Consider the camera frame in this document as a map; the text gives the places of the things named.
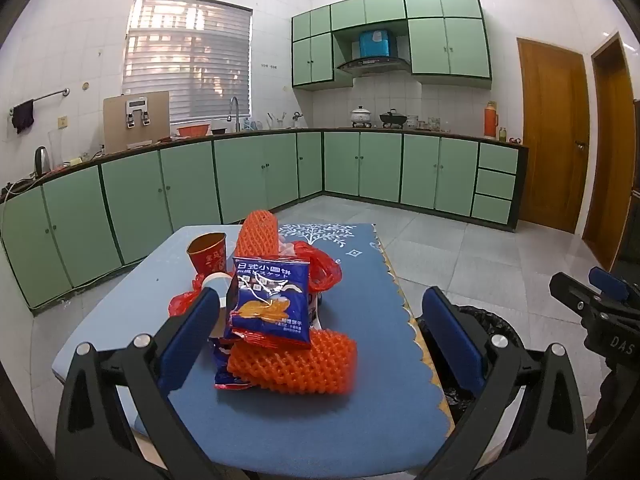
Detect closed wooden door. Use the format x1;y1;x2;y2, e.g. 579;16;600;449
516;37;591;234

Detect open wooden door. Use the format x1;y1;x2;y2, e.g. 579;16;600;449
582;32;638;271

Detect blue and red wrapper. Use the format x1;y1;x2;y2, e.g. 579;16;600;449
214;337;252;391

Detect range hood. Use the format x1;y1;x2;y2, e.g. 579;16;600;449
336;57;412;77

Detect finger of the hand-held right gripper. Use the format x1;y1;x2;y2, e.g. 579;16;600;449
549;271;609;322
588;266;631;304

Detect window with white blinds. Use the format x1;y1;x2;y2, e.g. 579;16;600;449
122;0;253;123

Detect red paper cup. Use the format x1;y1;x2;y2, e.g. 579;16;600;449
186;232;228;276

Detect green upper kitchen cabinets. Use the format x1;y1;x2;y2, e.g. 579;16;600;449
291;0;493;92

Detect blue box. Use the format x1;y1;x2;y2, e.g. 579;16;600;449
359;30;392;58

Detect black lined trash bin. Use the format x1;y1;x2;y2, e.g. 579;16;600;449
414;305;531;428

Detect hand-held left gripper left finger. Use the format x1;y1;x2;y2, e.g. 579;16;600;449
55;286;236;480

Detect white paper cup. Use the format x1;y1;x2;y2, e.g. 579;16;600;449
201;272;234;337

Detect brown cardboard box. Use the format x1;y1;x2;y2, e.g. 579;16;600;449
103;91;171;153

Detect metal towel bar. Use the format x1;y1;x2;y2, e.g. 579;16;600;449
7;88;70;116

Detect red plastic bag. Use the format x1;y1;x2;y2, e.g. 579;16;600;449
169;240;343;317

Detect white water purifier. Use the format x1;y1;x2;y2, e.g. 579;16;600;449
125;100;152;128

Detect green lower kitchen cabinets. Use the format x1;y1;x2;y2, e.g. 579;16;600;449
0;129;324;311
322;129;529;233

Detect blue biscuit packet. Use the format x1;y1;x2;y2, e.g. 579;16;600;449
222;256;313;348

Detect orange foam fruit net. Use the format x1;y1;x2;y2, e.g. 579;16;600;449
227;327;358;396
234;210;281;262

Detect dark towel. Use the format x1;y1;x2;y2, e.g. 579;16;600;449
11;101;35;134

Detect light blue table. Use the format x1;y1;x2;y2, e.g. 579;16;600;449
51;222;456;480

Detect blue printed table mat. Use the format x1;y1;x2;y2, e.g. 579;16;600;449
132;222;456;476

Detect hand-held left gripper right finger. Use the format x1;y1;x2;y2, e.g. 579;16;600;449
420;286;588;480

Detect green kitchen cabinets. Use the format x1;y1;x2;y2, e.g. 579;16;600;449
0;129;324;311
322;129;529;233
291;0;493;92

